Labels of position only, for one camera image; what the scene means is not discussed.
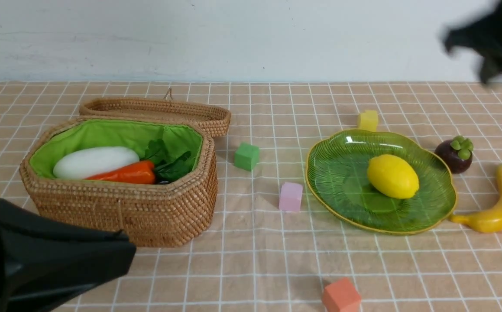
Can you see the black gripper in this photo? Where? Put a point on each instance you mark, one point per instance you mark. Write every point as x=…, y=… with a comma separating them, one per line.
x=484, y=36

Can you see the yellow lemon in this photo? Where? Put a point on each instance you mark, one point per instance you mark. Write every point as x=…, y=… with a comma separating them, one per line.
x=393, y=176

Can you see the orange carrot with green leaves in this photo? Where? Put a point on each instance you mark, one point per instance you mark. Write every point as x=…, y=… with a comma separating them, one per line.
x=146, y=172

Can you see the white radish with green leaves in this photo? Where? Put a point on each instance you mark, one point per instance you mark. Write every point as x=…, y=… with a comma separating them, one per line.
x=92, y=161

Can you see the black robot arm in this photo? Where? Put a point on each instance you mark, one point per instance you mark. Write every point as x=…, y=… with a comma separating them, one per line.
x=45, y=264

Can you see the dark purple mangosteen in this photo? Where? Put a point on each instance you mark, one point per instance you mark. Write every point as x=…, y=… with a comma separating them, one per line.
x=456, y=153

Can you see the yellow foam cube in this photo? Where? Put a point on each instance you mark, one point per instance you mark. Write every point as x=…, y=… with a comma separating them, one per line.
x=368, y=120

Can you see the green glass leaf plate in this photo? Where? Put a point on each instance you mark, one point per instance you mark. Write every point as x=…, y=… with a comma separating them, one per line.
x=336, y=174

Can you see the pink foam cube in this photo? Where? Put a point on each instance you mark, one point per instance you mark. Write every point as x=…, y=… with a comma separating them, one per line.
x=290, y=197

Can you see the green foam cube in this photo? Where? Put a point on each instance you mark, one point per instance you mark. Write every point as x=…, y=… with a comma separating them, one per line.
x=246, y=156

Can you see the woven wicker basket lid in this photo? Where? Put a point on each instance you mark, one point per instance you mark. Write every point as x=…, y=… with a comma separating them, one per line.
x=212, y=119

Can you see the orange foam cube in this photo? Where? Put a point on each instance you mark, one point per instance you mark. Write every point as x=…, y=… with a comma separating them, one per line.
x=341, y=296

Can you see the woven wicker basket green lining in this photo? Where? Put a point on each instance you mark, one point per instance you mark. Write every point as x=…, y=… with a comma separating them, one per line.
x=151, y=215

